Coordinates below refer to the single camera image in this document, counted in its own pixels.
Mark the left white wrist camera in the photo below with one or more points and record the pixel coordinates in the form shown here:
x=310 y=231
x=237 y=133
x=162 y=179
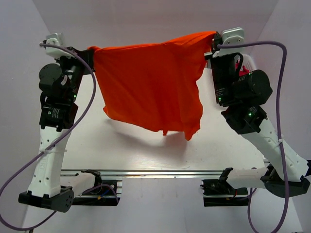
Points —
x=57 y=40

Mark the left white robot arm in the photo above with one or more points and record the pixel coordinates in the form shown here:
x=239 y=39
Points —
x=59 y=83

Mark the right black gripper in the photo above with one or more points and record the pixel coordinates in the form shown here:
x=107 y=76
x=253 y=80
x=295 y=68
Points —
x=217 y=39

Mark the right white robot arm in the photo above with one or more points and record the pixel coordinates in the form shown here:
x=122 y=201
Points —
x=242 y=96

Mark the white plastic basket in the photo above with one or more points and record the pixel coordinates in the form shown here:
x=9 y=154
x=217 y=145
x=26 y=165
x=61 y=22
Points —
x=248 y=63

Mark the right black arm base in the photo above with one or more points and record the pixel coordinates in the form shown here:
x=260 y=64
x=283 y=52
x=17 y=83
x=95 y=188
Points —
x=216 y=194

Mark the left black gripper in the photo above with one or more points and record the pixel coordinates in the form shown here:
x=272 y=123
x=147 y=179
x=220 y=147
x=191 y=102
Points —
x=87 y=55

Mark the orange t shirt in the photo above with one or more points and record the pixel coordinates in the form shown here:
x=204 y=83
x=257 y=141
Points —
x=154 y=86

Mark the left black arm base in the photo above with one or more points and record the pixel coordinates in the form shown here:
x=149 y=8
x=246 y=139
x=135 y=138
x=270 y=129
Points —
x=107 y=193

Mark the magenta t shirt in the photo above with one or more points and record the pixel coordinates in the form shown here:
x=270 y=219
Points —
x=241 y=69

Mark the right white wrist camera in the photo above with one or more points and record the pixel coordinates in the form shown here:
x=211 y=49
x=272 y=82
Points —
x=233 y=36

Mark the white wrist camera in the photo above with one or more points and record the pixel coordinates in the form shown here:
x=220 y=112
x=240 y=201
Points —
x=57 y=40
x=233 y=36

